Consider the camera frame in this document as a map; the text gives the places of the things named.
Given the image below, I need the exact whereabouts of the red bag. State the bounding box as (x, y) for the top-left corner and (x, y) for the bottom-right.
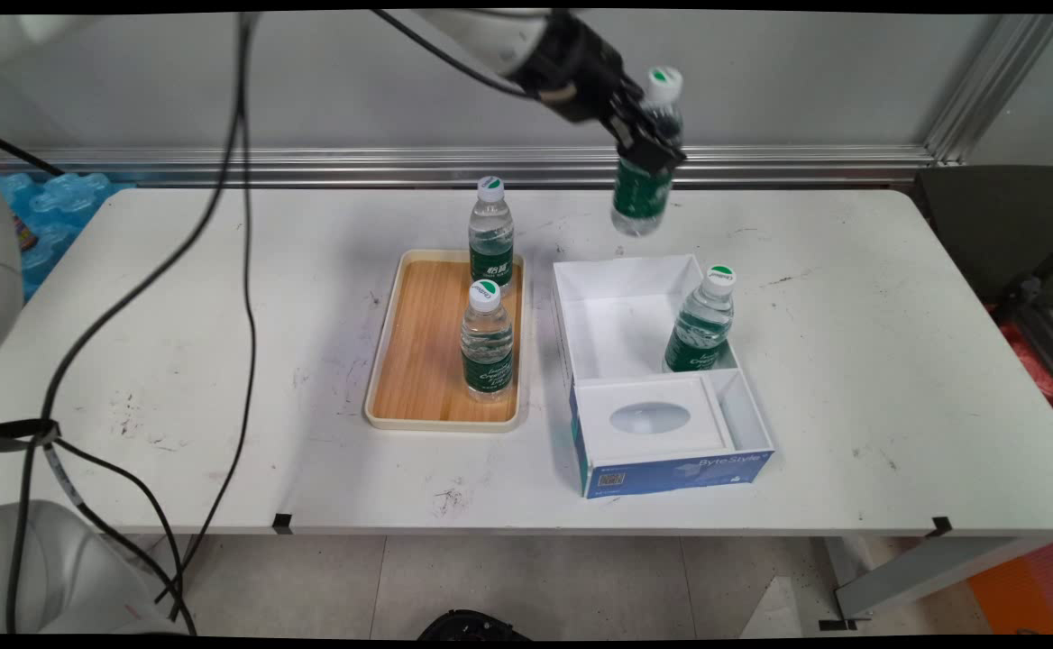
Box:
(986, 305), (1053, 417)

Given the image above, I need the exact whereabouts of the thin black hanging cable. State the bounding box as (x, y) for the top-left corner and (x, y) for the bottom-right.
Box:
(155, 13), (260, 607)

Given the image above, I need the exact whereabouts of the orange floor mat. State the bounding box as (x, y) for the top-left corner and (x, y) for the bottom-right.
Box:
(966, 538), (1053, 635)

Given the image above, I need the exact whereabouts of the black round object on floor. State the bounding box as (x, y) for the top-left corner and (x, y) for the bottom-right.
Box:
(417, 609), (533, 642)

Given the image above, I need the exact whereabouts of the white and blue cardboard box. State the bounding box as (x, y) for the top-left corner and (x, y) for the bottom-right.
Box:
(552, 254), (776, 499)

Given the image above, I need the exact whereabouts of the wooden tray with cream rim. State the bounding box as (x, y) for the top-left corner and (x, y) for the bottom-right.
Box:
(364, 249), (526, 434)

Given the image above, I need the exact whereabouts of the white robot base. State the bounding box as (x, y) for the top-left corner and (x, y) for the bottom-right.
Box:
(0, 499), (187, 636)

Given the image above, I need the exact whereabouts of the black cable to gripper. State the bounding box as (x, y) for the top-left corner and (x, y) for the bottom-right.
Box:
(370, 9), (538, 100)

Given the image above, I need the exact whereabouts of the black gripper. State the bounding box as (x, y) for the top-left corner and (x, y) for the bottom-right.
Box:
(525, 13), (688, 178)

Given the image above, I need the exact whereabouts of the slanted aluminium frame post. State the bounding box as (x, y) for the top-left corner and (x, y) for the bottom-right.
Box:
(926, 14), (1053, 165)

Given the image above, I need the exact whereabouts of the dark grey chair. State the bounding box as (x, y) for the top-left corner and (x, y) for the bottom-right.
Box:
(912, 166), (1053, 309)

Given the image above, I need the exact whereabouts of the blue wrapped water bottle pack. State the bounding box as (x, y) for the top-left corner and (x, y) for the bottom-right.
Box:
(0, 170), (137, 304)

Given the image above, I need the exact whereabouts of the grey metal table leg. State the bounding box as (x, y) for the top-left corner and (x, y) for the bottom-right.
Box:
(818, 535), (1046, 625)

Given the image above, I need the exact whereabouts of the long black hanging cable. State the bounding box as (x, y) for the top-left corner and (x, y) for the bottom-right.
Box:
(4, 13), (252, 634)

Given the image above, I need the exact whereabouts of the green label water bottle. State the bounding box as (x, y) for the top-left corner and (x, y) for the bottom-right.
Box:
(460, 279), (516, 403)
(468, 176), (517, 295)
(609, 65), (686, 239)
(663, 264), (737, 373)

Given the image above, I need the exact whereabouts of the horizontal aluminium frame rail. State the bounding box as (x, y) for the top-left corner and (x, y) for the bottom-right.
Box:
(0, 144), (942, 189)

